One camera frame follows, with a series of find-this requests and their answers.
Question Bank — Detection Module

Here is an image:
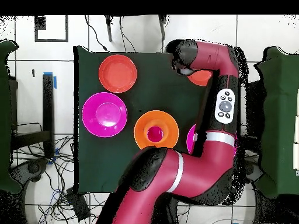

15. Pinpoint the crimson plastic cup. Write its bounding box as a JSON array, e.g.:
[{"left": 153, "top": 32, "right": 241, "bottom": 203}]
[{"left": 146, "top": 125, "right": 164, "bottom": 143}]

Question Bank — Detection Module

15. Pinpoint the orange large bowl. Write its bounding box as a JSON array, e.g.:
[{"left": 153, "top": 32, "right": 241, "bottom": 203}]
[{"left": 133, "top": 110, "right": 180, "bottom": 151}]

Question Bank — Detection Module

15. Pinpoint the red shallow bowl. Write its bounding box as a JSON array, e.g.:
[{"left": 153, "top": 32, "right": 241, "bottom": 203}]
[
  {"left": 98, "top": 54, "right": 138, "bottom": 94},
  {"left": 187, "top": 69, "right": 214, "bottom": 87}
]

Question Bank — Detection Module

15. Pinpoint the dark green tablecloth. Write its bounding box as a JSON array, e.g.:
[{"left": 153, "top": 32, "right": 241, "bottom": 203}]
[{"left": 73, "top": 45, "right": 242, "bottom": 197}]

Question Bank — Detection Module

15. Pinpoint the pink large bowl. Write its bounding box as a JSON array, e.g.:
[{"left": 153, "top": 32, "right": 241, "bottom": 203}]
[
  {"left": 186, "top": 124, "right": 197, "bottom": 155},
  {"left": 81, "top": 92, "right": 128, "bottom": 138}
]

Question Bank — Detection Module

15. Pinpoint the black stand leg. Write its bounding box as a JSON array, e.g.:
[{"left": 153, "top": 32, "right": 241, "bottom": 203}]
[
  {"left": 104, "top": 15, "right": 113, "bottom": 43},
  {"left": 158, "top": 15, "right": 167, "bottom": 40}
]

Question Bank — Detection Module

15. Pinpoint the blue tape strip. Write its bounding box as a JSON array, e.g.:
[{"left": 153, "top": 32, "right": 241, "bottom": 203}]
[{"left": 43, "top": 71, "right": 57, "bottom": 89}]

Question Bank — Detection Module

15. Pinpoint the black power box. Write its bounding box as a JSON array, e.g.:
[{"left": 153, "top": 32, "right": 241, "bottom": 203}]
[{"left": 65, "top": 187, "right": 91, "bottom": 222}]

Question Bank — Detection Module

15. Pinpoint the green cloth covered table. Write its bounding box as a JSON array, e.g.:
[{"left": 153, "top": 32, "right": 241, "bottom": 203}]
[
  {"left": 253, "top": 45, "right": 299, "bottom": 199},
  {"left": 0, "top": 39, "right": 23, "bottom": 194}
]

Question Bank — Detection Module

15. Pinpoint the black cable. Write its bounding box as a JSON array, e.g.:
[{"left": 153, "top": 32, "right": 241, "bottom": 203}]
[{"left": 84, "top": 15, "right": 109, "bottom": 53}]

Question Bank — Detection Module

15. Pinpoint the tangle of black cables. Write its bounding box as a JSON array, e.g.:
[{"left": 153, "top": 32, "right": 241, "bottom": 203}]
[{"left": 11, "top": 122, "right": 110, "bottom": 224}]

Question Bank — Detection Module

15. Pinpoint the black frame stand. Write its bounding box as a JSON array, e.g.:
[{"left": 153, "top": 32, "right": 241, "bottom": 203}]
[{"left": 10, "top": 73, "right": 55, "bottom": 159}]

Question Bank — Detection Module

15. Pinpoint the black pedestal foot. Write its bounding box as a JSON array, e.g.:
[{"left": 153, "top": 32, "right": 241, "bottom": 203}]
[{"left": 10, "top": 157, "right": 50, "bottom": 183}]

